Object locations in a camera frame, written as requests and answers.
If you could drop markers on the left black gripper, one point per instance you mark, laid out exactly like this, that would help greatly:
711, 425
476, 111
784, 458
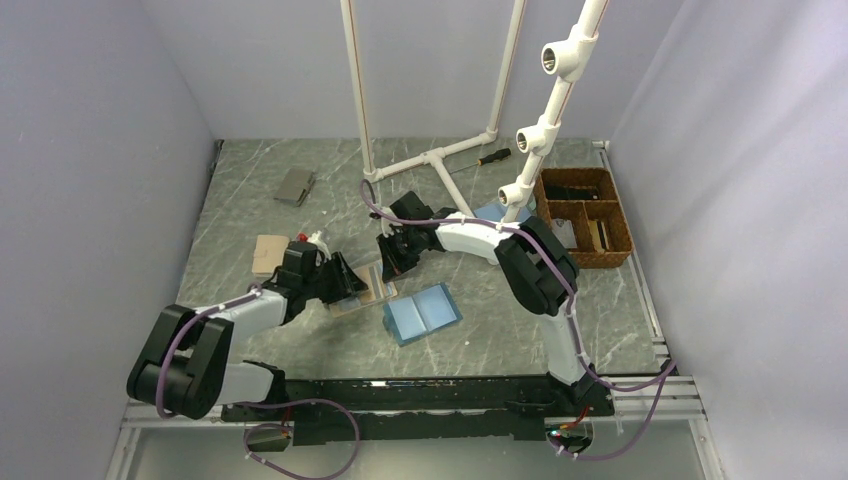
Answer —
348, 282

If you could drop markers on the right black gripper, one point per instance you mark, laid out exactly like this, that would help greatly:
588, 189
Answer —
393, 266

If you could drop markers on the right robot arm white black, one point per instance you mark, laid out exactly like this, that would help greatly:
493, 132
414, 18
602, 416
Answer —
540, 272

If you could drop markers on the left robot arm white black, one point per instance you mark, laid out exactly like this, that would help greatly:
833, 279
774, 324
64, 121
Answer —
184, 367

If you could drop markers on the open blue card holder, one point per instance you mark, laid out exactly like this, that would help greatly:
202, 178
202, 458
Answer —
414, 317

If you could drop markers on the tan card holder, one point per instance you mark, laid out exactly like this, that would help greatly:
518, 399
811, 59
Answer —
268, 254

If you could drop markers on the grey card holder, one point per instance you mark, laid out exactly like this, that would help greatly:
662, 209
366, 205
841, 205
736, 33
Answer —
295, 186

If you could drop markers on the white card in basket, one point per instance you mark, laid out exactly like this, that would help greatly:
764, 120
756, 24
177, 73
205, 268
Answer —
564, 231

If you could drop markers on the black orange screwdriver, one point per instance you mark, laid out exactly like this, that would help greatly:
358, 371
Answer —
494, 157

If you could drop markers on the black item in basket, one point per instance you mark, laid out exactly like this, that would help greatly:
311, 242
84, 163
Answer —
571, 193

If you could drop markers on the brown wicker basket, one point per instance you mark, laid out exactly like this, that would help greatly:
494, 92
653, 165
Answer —
608, 209

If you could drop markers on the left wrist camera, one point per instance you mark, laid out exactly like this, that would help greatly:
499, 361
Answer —
319, 239

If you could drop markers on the blue card holder behind post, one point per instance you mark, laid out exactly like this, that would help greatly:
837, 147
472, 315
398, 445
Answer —
495, 211

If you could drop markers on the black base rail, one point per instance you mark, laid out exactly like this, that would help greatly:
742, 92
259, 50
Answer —
521, 407

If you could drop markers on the white pvc pipe frame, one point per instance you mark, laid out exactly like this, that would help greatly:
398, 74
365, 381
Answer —
434, 158

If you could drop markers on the white pvc pipe post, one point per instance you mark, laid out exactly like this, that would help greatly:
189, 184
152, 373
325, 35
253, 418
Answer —
566, 61

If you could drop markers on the aluminium frame rail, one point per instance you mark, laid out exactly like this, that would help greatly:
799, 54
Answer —
675, 398

